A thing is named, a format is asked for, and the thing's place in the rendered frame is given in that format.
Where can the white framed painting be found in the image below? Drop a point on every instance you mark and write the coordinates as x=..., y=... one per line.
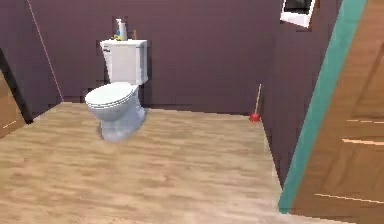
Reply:
x=296, y=16

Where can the white toilet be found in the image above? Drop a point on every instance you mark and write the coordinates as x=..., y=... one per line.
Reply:
x=121, y=96

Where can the small yellow object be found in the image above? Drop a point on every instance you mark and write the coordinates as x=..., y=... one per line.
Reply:
x=117, y=37

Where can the white spray bottle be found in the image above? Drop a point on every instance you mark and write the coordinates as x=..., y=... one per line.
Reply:
x=121, y=30

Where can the brown wooden room door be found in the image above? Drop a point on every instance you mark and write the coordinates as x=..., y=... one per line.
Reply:
x=346, y=133

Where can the brown wooden cabinet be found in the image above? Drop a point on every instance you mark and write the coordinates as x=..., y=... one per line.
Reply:
x=8, y=110

